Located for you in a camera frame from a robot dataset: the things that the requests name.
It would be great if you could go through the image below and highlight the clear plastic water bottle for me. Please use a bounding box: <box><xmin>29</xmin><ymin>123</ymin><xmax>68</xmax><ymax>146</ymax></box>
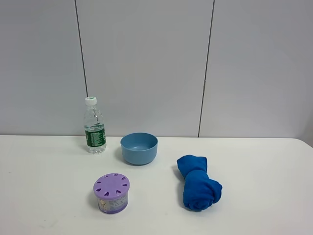
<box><xmin>84</xmin><ymin>96</ymin><xmax>107</xmax><ymax>154</ymax></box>

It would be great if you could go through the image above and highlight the light blue plastic bowl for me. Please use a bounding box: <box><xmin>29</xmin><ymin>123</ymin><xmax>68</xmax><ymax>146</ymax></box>
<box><xmin>120</xmin><ymin>133</ymin><xmax>158</xmax><ymax>165</ymax></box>

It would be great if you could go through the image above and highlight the rolled blue cloth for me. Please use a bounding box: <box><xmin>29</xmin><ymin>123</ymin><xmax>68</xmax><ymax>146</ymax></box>
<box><xmin>177</xmin><ymin>155</ymin><xmax>223</xmax><ymax>212</ymax></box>

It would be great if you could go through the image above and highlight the purple air freshener can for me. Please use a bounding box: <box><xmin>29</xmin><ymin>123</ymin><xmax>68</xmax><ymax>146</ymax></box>
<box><xmin>93</xmin><ymin>173</ymin><xmax>130</xmax><ymax>214</ymax></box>

